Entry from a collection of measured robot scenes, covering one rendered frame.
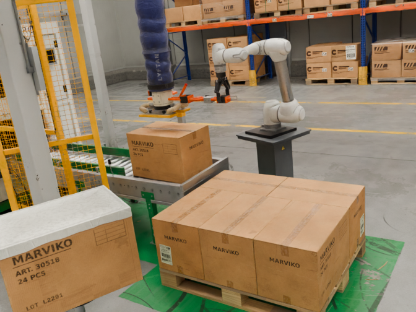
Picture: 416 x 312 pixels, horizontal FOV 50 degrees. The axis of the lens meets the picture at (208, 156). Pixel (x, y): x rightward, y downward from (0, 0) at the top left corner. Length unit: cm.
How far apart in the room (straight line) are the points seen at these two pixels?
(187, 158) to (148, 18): 114
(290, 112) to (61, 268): 244
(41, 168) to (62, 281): 138
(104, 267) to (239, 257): 96
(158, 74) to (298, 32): 879
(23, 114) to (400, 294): 278
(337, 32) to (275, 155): 806
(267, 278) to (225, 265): 30
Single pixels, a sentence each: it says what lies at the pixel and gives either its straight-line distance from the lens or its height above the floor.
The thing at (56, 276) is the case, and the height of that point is 81.
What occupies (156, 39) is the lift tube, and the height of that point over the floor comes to 170.
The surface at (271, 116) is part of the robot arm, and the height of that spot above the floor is 92.
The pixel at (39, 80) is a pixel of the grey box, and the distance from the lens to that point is 332.
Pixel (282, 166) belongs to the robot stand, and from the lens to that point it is 413.
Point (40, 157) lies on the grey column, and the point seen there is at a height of 101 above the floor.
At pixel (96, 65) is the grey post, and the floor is 132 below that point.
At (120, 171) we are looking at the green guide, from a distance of 403.
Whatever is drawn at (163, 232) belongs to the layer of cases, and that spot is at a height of 45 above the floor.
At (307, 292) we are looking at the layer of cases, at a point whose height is 27.
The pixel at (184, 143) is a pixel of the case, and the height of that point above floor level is 88.
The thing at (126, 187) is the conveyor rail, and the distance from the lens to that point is 388.
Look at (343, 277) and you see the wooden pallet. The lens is 315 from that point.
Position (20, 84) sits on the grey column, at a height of 154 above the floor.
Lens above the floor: 185
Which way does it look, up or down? 18 degrees down
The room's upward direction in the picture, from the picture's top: 7 degrees counter-clockwise
